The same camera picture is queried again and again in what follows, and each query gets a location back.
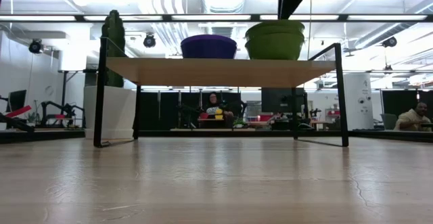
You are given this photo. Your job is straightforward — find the green bowl floral interior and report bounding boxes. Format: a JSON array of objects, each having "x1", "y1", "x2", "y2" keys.
[
  {"x1": 244, "y1": 32, "x2": 306, "y2": 61},
  {"x1": 244, "y1": 20, "x2": 306, "y2": 39}
]

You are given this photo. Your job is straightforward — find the purple bowl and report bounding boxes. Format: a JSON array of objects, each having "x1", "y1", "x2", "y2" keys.
[{"x1": 180, "y1": 34, "x2": 238, "y2": 60}]

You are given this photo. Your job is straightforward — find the wooden shelf black metal legs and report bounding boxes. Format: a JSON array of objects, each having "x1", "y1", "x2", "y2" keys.
[{"x1": 93, "y1": 37, "x2": 350, "y2": 149}]

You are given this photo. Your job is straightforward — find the black ceiling spotlight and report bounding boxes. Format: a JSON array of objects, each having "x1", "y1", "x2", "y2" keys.
[
  {"x1": 142, "y1": 33, "x2": 158, "y2": 49},
  {"x1": 382, "y1": 36, "x2": 398, "y2": 49},
  {"x1": 28, "y1": 39, "x2": 45, "y2": 55}
]

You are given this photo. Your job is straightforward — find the white round column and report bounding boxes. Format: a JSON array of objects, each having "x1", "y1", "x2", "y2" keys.
[{"x1": 342, "y1": 72, "x2": 375, "y2": 131}]

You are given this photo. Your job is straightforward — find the person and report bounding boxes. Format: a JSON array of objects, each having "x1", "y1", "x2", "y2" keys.
[
  {"x1": 202, "y1": 91, "x2": 235, "y2": 129},
  {"x1": 393, "y1": 101, "x2": 433, "y2": 132}
]

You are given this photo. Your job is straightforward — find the small potted plant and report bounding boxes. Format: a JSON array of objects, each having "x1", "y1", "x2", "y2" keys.
[{"x1": 232, "y1": 116, "x2": 248, "y2": 129}]

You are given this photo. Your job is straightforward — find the tall green cactus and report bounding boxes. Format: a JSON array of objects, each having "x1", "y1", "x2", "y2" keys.
[{"x1": 100, "y1": 9, "x2": 127, "y2": 88}]

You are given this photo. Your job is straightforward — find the white square planter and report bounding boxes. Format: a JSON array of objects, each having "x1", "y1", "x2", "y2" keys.
[{"x1": 83, "y1": 85, "x2": 137, "y2": 140}]

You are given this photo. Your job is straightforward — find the black computer monitor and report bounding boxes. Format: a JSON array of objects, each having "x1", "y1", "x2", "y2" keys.
[{"x1": 6, "y1": 89, "x2": 28, "y2": 114}]

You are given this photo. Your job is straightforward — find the large black wall screen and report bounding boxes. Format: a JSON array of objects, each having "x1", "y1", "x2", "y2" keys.
[{"x1": 260, "y1": 87, "x2": 309, "y2": 114}]

